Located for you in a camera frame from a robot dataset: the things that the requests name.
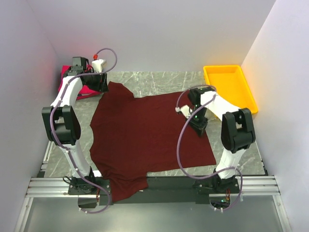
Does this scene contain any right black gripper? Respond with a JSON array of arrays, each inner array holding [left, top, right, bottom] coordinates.
[[185, 106, 209, 138]]

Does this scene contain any dark red t-shirt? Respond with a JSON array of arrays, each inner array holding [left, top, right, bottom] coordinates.
[[90, 82, 216, 200]]

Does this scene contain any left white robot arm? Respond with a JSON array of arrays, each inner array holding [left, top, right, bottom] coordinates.
[[42, 55, 108, 194]]

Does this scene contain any folded pink t-shirt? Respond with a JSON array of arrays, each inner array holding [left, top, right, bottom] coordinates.
[[58, 65, 100, 94]]

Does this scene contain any folded red striped t-shirt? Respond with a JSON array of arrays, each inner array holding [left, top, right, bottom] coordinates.
[[76, 93, 98, 101]]

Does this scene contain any yellow plastic tray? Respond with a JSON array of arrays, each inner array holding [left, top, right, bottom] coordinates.
[[203, 65, 258, 114]]

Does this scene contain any black base beam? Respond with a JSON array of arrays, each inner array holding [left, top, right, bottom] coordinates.
[[68, 175, 240, 210]]

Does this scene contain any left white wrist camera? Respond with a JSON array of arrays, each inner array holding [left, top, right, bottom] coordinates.
[[91, 54, 106, 73]]

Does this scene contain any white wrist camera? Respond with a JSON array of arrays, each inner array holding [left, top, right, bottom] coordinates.
[[91, 54, 106, 73], [175, 105, 193, 119]]

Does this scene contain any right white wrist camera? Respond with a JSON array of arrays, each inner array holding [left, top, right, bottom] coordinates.
[[175, 105, 193, 119]]

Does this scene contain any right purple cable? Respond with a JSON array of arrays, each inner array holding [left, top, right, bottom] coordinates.
[[175, 85, 243, 211]]

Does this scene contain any aluminium rail frame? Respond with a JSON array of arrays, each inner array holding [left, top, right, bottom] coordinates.
[[15, 145, 291, 232]]

